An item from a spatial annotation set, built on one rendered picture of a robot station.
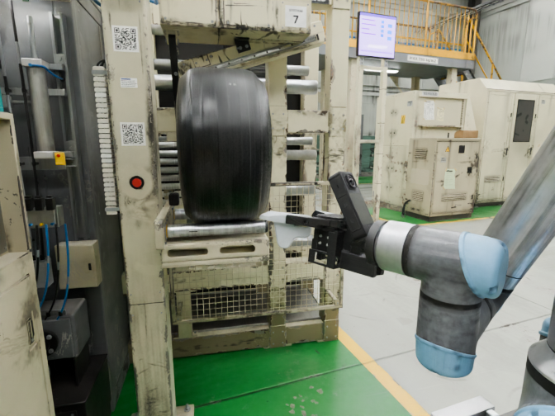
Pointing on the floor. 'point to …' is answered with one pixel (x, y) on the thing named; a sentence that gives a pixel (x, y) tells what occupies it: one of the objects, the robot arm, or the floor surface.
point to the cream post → (140, 209)
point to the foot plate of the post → (185, 410)
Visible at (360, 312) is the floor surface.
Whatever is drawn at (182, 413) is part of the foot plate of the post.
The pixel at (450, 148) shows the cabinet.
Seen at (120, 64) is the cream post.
